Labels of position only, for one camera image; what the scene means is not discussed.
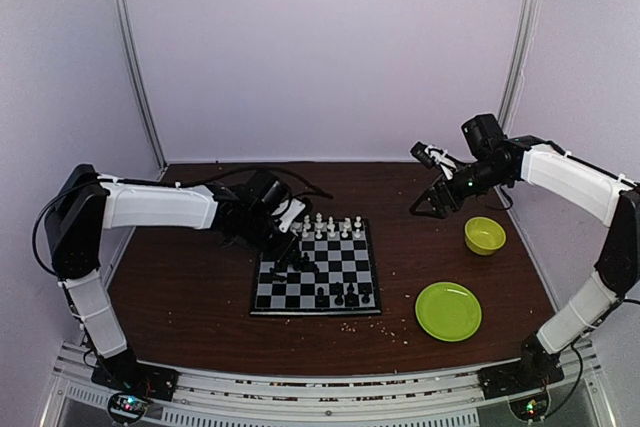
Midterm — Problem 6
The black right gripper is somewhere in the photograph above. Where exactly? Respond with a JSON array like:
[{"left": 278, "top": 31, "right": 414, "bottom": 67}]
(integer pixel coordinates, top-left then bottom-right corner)
[{"left": 410, "top": 157, "right": 511, "bottom": 219}]

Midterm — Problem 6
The black king piece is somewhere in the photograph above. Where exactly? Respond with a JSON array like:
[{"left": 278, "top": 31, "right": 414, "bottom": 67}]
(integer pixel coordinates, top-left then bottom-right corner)
[{"left": 315, "top": 287, "right": 329, "bottom": 308}]

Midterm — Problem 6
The black bishop piece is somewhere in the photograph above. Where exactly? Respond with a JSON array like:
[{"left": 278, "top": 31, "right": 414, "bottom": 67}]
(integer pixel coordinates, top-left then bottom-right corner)
[{"left": 332, "top": 282, "right": 344, "bottom": 306}]

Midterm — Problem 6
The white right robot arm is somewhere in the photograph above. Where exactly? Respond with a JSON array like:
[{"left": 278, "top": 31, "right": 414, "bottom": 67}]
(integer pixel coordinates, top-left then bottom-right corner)
[{"left": 410, "top": 114, "right": 639, "bottom": 389}]

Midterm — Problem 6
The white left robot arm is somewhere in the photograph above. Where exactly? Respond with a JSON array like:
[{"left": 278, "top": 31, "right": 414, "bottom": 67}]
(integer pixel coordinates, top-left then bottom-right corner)
[{"left": 33, "top": 164, "right": 312, "bottom": 391}]

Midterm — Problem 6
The pile of black chess pieces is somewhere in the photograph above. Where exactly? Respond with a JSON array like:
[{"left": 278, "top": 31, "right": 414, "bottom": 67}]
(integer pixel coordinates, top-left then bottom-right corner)
[{"left": 269, "top": 252, "right": 320, "bottom": 282}]

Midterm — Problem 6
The green bowl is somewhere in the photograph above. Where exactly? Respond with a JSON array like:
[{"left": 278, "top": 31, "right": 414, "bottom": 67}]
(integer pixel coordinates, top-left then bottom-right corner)
[{"left": 464, "top": 217, "right": 507, "bottom": 256}]

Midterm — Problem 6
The black and white chessboard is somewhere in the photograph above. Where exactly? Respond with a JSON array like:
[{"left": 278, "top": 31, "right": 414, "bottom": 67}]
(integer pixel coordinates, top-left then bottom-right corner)
[{"left": 249, "top": 216, "right": 382, "bottom": 316}]

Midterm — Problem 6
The green plate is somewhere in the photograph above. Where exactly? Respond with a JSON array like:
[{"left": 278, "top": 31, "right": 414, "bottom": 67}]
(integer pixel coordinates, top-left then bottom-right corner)
[{"left": 414, "top": 281, "right": 483, "bottom": 343}]

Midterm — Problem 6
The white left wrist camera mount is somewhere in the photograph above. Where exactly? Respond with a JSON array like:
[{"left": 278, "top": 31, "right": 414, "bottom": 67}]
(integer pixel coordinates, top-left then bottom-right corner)
[{"left": 278, "top": 199, "right": 306, "bottom": 233}]

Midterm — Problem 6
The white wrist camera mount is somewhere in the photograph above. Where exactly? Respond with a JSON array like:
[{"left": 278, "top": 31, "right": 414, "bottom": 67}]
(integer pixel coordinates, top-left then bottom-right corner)
[
  {"left": 278, "top": 199, "right": 306, "bottom": 233},
  {"left": 425, "top": 145, "right": 458, "bottom": 180}
]

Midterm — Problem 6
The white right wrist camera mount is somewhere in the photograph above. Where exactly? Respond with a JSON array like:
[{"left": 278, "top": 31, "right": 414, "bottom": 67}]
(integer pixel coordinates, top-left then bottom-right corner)
[{"left": 425, "top": 145, "right": 458, "bottom": 180}]

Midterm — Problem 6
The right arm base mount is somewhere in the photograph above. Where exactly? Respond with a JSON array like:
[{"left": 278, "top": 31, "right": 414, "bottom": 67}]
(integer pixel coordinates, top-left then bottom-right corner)
[{"left": 478, "top": 334, "right": 564, "bottom": 423}]

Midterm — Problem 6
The front aluminium rail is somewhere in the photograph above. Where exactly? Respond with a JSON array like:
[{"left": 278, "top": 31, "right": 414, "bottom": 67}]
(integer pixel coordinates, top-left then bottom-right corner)
[{"left": 49, "top": 341, "right": 616, "bottom": 427}]

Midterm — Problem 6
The right aluminium frame post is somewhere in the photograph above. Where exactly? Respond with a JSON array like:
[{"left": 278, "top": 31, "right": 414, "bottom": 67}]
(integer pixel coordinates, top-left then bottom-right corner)
[{"left": 498, "top": 0, "right": 540, "bottom": 132}]

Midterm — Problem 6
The aluminium frame post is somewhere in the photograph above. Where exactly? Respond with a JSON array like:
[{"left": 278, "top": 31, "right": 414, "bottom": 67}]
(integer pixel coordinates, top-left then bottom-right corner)
[
  {"left": 498, "top": 0, "right": 540, "bottom": 132},
  {"left": 114, "top": 0, "right": 168, "bottom": 171}
]

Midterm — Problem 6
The left aluminium frame post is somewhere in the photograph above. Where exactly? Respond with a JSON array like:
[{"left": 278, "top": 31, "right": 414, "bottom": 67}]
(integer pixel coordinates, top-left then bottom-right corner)
[{"left": 114, "top": 0, "right": 168, "bottom": 171}]

